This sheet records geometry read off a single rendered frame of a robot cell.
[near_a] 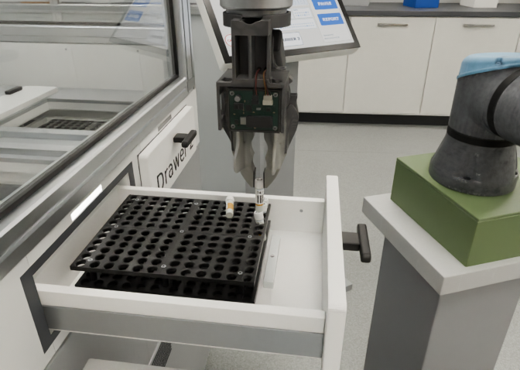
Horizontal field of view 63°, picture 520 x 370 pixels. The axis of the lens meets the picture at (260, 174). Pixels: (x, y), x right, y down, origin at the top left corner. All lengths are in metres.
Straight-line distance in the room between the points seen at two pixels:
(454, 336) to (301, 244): 0.44
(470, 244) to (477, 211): 0.06
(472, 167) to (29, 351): 0.71
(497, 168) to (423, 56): 2.80
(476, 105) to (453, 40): 2.86
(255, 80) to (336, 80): 3.09
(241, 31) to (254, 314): 0.29
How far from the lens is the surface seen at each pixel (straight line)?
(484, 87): 0.78
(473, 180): 0.83
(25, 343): 0.55
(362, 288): 1.89
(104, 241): 0.59
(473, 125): 0.80
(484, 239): 0.80
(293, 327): 0.48
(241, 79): 0.43
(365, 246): 0.54
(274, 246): 0.64
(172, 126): 0.88
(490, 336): 1.06
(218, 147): 2.34
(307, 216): 0.67
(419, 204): 0.89
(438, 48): 3.61
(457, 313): 0.94
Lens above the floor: 1.22
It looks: 27 degrees down
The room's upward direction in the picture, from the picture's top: straight up
